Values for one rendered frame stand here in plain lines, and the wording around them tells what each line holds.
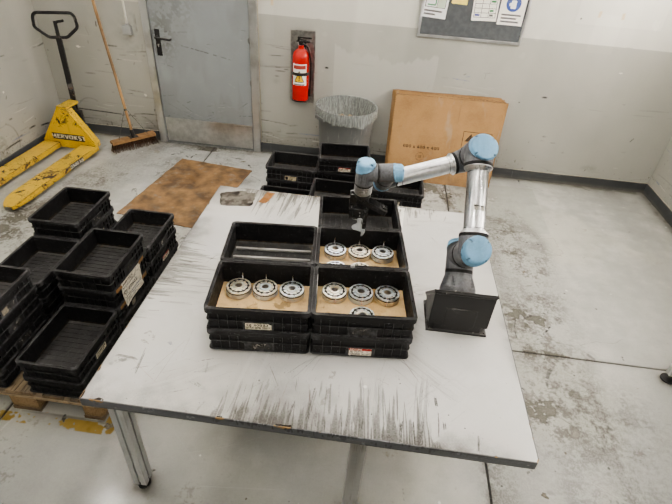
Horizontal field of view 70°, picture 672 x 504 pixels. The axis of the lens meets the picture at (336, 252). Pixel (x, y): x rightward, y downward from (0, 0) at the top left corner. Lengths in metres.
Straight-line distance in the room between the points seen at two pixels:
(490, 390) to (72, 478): 1.87
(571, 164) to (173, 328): 4.26
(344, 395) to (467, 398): 0.46
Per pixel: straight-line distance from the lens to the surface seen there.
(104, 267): 2.87
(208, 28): 4.96
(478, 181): 2.01
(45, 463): 2.75
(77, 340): 2.82
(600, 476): 2.86
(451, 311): 2.05
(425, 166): 2.10
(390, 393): 1.87
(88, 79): 5.69
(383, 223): 2.51
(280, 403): 1.81
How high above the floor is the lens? 2.16
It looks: 36 degrees down
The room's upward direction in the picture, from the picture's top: 5 degrees clockwise
